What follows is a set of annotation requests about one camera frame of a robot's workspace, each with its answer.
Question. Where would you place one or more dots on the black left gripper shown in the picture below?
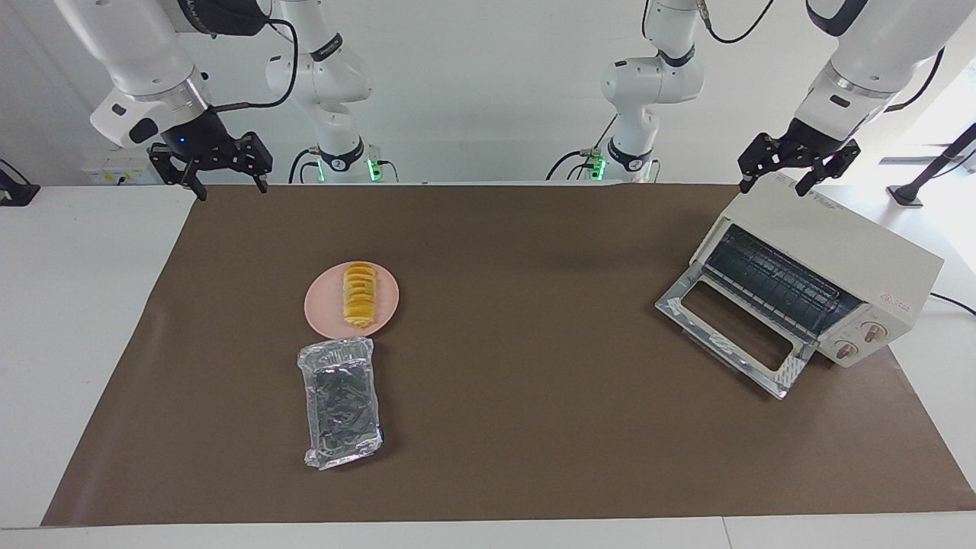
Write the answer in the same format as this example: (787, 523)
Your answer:
(801, 145)

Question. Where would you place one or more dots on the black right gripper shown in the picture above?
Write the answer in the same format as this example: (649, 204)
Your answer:
(200, 141)

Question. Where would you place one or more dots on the sliced yellow bread loaf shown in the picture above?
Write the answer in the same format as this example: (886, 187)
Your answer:
(359, 293)

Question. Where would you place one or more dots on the silver foil baking tray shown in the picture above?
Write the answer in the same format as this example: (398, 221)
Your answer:
(341, 404)

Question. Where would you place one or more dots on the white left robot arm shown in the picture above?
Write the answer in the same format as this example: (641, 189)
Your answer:
(877, 46)

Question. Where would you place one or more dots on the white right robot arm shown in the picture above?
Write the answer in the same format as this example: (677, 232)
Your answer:
(145, 53)

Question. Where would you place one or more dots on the cream toaster oven body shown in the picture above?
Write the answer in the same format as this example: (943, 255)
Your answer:
(839, 236)

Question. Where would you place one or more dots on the glass toaster oven door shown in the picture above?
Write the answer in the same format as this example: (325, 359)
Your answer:
(717, 343)

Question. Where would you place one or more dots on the beige oven knob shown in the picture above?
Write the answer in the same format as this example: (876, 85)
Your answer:
(873, 330)
(845, 350)

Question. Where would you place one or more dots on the black stand with base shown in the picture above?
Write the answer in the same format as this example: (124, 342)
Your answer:
(907, 194)

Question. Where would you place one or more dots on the pink round plate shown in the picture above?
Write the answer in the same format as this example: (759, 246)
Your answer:
(324, 305)

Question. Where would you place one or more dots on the black table clamp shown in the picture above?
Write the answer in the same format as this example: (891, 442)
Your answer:
(19, 194)

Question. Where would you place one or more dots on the brown table mat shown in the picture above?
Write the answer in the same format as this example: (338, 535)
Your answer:
(534, 427)

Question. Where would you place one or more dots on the white wall socket box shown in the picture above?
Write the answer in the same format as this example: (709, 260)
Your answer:
(107, 171)

